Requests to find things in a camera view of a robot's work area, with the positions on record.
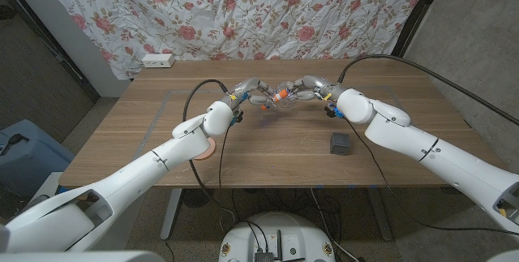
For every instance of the dark grey cube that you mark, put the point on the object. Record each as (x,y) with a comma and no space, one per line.
(340,143)

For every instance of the white table leg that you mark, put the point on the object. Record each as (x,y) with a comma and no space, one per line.
(170,213)
(381,213)

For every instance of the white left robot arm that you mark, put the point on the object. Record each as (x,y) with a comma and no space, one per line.
(121,183)

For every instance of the black round floor stand base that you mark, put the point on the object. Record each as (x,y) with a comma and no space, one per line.
(196,198)

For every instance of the floral backdrop cloth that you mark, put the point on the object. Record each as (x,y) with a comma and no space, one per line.
(243,10)

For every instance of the orange blue white glue stick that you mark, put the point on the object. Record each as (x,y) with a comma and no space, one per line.
(275,100)

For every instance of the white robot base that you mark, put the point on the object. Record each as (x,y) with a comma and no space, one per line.
(275,233)

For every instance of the white robot torso edge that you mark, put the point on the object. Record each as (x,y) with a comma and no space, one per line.
(81,257)

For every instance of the clear glass cup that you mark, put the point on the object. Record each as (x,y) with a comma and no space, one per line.
(288,102)

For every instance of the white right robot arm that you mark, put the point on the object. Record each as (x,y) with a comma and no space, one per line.
(446,158)

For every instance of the orange glue stick cap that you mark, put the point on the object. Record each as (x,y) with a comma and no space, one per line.
(283,93)

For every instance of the white power strip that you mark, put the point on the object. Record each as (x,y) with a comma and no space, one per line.
(158,60)

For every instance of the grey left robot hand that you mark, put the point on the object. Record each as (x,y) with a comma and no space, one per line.
(248,88)

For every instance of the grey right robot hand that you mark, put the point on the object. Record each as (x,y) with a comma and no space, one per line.
(322,85)

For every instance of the black backdrop stand pole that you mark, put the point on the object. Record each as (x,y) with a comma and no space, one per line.
(417,14)

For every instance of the blue storage bin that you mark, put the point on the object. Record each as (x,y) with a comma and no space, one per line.
(24,156)

